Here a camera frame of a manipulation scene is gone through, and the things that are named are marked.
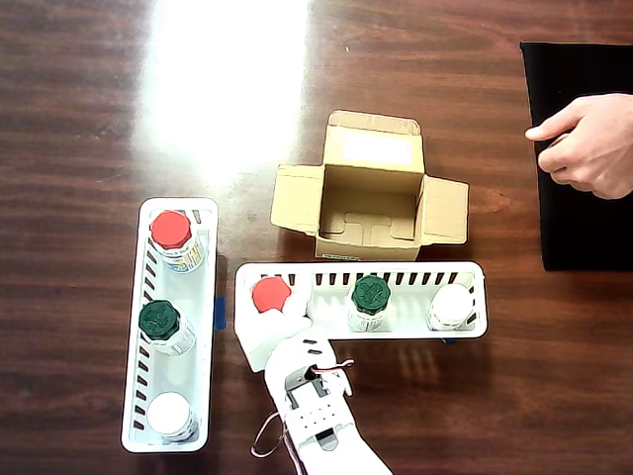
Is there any brown cardboard box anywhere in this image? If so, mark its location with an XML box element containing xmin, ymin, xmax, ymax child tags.
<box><xmin>269</xmin><ymin>109</ymin><xmax>470</xmax><ymax>262</ymax></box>

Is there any red cap bottle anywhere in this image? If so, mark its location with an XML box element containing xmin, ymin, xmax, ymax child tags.
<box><xmin>250</xmin><ymin>275</ymin><xmax>293</xmax><ymax>316</ymax></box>
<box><xmin>149</xmin><ymin>210</ymin><xmax>208</xmax><ymax>274</ymax></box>

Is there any person's hand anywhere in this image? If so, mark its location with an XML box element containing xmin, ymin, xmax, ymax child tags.
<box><xmin>524</xmin><ymin>92</ymin><xmax>633</xmax><ymax>200</ymax></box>

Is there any black cloth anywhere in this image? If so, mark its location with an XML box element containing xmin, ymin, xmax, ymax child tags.
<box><xmin>519</xmin><ymin>42</ymin><xmax>633</xmax><ymax>272</ymax></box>

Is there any white plastic basket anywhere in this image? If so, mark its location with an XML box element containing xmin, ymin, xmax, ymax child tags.
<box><xmin>232</xmin><ymin>260</ymin><xmax>490</xmax><ymax>343</ymax></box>
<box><xmin>121</xmin><ymin>196</ymin><xmax>221</xmax><ymax>454</ymax></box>

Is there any white cap bottle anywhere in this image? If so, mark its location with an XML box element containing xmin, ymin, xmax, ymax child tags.
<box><xmin>425</xmin><ymin>283</ymin><xmax>479</xmax><ymax>332</ymax></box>
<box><xmin>145</xmin><ymin>391</ymin><xmax>199</xmax><ymax>443</ymax></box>

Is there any green cap bottle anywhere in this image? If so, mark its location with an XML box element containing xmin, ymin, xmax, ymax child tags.
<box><xmin>346</xmin><ymin>274</ymin><xmax>396</xmax><ymax>333</ymax></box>
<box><xmin>136</xmin><ymin>299</ymin><xmax>198</xmax><ymax>357</ymax></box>

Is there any red white servo wire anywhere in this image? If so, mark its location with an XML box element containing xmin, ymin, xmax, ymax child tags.
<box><xmin>311</xmin><ymin>359</ymin><xmax>356</xmax><ymax>380</ymax></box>

